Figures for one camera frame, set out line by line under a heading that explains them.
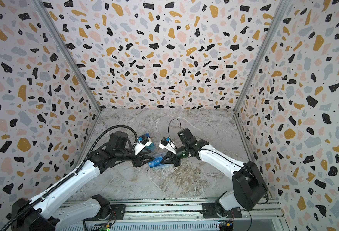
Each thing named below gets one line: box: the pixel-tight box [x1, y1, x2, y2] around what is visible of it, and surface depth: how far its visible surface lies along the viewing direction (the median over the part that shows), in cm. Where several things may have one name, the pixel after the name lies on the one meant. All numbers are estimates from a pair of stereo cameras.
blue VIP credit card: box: [147, 156, 163, 168], surface depth 75 cm
